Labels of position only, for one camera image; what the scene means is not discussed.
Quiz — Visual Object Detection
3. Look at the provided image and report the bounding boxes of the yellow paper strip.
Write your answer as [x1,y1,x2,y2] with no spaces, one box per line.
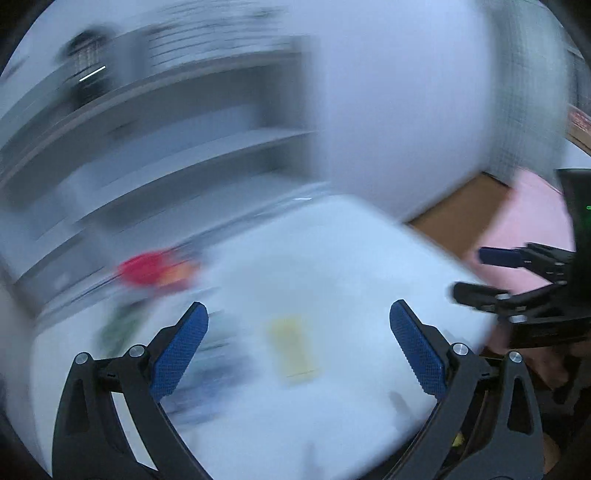
[267,316,320,380]

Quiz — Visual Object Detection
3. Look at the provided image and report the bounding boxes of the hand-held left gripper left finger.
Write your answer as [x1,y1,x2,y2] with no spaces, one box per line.
[53,301,213,480]

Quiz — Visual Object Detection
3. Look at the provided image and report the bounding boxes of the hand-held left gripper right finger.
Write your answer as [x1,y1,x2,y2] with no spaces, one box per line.
[389,299,546,480]

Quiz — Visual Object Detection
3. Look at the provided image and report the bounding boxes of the black round device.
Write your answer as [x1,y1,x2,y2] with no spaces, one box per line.
[60,28,116,109]

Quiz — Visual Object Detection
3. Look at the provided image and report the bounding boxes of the red round object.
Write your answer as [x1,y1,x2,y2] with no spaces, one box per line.
[117,253,171,288]

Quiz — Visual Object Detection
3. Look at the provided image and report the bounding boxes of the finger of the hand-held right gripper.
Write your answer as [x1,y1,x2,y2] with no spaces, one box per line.
[479,242,578,284]
[452,281,575,326]

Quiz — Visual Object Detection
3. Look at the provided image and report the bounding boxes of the green packet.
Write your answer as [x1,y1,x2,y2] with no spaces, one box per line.
[99,305,145,352]

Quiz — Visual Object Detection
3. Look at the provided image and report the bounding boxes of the dark wrapper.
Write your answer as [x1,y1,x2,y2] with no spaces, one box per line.
[171,351,252,418]

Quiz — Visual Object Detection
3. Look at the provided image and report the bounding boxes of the cardboard box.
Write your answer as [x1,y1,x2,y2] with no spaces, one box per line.
[566,104,591,155]

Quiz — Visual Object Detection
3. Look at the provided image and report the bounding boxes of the orange packet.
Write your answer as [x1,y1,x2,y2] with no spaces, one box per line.
[161,258,199,289]

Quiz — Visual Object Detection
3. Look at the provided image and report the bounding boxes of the pink blanket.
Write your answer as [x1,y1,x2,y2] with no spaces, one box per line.
[475,167,578,365]

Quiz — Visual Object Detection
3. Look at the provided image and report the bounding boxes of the white shelf unit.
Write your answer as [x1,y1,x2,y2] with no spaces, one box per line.
[0,37,324,315]

